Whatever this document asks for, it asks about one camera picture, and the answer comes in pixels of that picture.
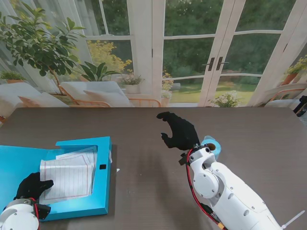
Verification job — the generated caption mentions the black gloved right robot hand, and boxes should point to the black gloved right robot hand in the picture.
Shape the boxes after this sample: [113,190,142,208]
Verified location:
[156,111,201,151]

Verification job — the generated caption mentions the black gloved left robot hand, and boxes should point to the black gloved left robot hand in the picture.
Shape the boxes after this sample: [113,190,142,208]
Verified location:
[13,172,54,201]

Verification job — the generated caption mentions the blue file box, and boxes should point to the blue file box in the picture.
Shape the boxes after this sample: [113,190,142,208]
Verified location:
[0,136,113,222]

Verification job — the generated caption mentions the white lined paper sheets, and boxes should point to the white lined paper sheets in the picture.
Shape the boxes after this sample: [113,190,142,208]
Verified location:
[39,159,95,201]

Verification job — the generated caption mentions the light blue label roll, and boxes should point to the light blue label roll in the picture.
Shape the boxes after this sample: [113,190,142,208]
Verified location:
[201,135,222,161]

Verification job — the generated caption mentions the printed garden window backdrop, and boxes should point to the printed garden window backdrop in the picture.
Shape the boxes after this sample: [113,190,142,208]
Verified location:
[0,0,307,109]

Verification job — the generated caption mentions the black stand at table edge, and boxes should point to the black stand at table edge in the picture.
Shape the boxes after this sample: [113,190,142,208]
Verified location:
[294,95,307,117]

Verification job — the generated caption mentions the red left arm cable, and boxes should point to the red left arm cable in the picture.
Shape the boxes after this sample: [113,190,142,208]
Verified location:
[33,198,40,219]

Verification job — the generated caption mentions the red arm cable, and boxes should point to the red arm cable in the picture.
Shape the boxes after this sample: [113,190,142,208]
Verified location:
[186,150,227,230]
[33,198,40,219]

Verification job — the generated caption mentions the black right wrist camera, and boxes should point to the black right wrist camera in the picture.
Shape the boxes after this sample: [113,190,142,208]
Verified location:
[178,153,190,166]

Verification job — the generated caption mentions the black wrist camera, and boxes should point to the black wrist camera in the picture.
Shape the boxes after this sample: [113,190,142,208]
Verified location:
[35,203,52,221]
[178,153,190,166]

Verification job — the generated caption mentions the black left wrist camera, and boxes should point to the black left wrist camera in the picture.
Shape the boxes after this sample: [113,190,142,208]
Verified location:
[35,203,52,221]

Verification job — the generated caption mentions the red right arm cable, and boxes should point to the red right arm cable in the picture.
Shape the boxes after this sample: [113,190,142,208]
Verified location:
[186,150,227,230]

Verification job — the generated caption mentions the white cable tie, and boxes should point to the white cable tie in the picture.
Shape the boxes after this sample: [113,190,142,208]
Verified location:
[280,210,306,228]

